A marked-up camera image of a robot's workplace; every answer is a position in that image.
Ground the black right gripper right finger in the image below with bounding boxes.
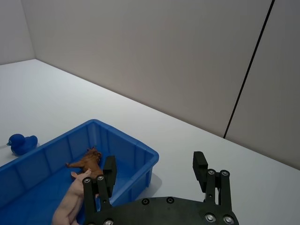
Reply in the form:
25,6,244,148
192,151,237,225

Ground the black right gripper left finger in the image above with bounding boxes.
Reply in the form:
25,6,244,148
82,155,118,225

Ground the brown lion toy figure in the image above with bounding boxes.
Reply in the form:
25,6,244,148
65,145,104,182

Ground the blue plastic bin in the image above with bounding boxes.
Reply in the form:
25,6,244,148
0,119,160,225

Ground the pink pig toy figure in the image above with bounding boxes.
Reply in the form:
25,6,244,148
52,169,101,225

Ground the blue rubber duck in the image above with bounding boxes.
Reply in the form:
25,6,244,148
6,133,38,156

